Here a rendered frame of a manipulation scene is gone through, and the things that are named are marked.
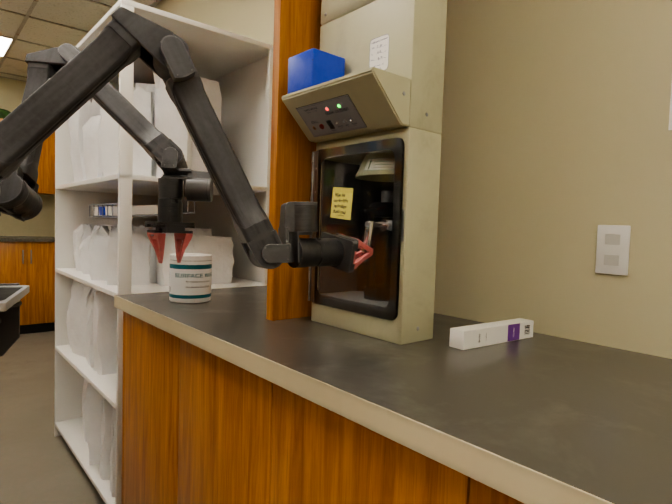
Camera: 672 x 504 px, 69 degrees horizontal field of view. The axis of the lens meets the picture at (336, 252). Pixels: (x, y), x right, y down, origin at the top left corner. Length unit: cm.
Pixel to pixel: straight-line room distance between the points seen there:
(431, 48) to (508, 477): 87
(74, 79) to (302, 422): 69
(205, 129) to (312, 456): 61
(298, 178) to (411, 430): 82
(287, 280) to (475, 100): 75
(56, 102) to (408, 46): 68
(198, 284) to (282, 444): 72
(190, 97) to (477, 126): 87
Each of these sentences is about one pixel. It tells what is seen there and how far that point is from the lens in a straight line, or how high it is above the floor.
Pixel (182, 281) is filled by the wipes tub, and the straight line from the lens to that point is 158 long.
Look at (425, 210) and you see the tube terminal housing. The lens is 111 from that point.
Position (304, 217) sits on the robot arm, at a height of 121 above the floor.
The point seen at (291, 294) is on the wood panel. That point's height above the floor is 101.
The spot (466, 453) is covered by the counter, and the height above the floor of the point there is 93.
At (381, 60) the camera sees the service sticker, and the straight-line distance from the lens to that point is 118.
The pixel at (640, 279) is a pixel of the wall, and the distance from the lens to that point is 129.
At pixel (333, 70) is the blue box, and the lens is 123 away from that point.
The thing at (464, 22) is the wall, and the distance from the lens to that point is 163.
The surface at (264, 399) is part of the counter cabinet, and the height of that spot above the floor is 84.
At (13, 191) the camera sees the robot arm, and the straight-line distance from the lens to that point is 130.
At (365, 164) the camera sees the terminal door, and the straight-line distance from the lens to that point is 114.
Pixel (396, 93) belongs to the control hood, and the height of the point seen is 147.
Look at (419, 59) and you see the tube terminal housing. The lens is 114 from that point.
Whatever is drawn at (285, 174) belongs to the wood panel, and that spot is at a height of 133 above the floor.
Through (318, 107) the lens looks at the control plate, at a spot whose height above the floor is 147.
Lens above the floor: 119
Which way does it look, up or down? 3 degrees down
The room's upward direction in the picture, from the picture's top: 2 degrees clockwise
